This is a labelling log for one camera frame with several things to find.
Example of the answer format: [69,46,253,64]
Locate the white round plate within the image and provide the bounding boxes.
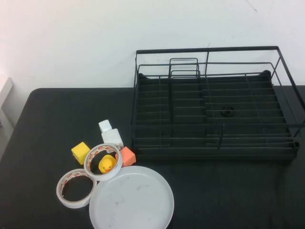
[89,166,175,229]

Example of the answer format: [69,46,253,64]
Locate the white small bottle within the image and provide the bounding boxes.
[101,128,124,153]

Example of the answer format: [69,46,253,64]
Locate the small white foam cube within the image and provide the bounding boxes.
[98,120,112,133]

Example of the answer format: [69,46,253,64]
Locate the orange foam cube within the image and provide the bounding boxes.
[115,146,136,171]

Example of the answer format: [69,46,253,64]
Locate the yellow rubber duck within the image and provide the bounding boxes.
[98,154,117,174]

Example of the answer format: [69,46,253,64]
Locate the white double-sided tape roll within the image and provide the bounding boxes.
[56,168,98,209]
[83,143,123,182]

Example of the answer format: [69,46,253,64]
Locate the yellow foam cube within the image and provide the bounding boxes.
[71,141,91,166]

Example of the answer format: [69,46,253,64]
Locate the black plastic drip tray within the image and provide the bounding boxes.
[133,70,300,160]

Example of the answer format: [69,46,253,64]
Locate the grey panel beside table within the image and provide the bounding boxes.
[0,77,15,163]

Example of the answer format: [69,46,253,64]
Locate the black wire dish rack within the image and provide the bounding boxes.
[130,45,305,153]

